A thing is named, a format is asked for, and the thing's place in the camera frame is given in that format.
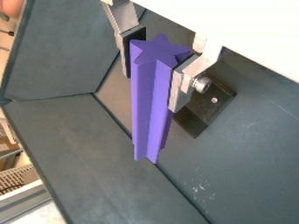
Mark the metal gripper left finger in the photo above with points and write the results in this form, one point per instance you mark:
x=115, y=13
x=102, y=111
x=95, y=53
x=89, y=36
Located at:
x=123, y=19

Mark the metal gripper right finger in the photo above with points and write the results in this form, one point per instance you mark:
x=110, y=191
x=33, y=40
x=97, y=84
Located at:
x=189, y=75

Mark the purple star prism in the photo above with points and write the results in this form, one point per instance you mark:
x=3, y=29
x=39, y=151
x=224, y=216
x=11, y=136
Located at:
x=154, y=58

